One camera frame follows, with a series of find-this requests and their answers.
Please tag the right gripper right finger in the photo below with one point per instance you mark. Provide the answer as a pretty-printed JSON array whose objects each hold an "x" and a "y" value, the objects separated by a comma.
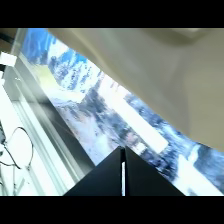
[{"x": 146, "y": 180}]

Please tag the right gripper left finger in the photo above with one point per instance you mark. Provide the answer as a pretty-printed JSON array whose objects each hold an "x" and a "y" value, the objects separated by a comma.
[{"x": 103, "y": 180}]

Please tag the brown trousers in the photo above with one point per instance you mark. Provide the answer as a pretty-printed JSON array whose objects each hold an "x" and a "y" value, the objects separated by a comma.
[{"x": 166, "y": 73}]

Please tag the silver frame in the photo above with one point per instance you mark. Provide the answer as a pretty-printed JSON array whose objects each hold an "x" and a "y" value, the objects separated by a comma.
[{"x": 50, "y": 156}]

